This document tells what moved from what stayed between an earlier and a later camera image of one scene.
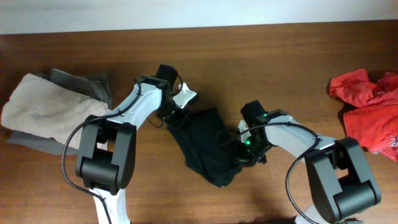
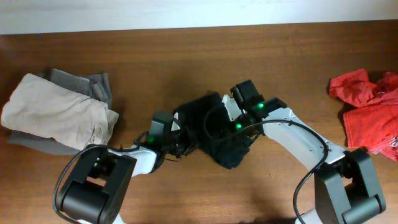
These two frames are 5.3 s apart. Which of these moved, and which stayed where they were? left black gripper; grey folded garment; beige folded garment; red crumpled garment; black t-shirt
Moved: black t-shirt; left black gripper
Stayed: red crumpled garment; beige folded garment; grey folded garment
